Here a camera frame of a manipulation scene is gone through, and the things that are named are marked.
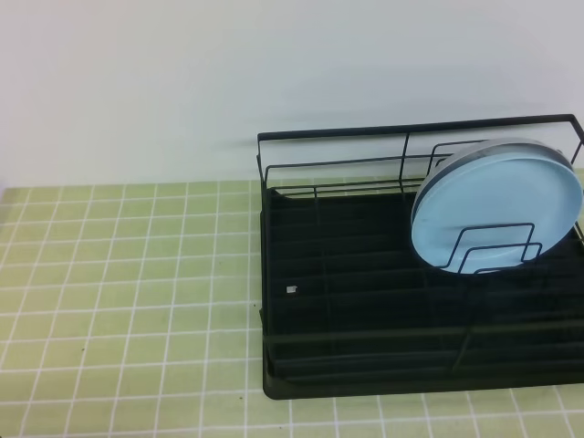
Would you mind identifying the grey round plate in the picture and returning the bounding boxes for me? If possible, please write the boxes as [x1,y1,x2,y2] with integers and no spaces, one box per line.
[411,138,574,220]

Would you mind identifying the black wire dish rack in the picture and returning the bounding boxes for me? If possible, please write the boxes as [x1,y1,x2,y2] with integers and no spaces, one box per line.
[255,112,584,380]

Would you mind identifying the black plastic drip tray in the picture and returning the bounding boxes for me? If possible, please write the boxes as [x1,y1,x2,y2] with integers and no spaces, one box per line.
[260,188,583,400]

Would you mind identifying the light blue round plate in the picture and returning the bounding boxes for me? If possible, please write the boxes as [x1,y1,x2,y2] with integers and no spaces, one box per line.
[411,152,583,275]

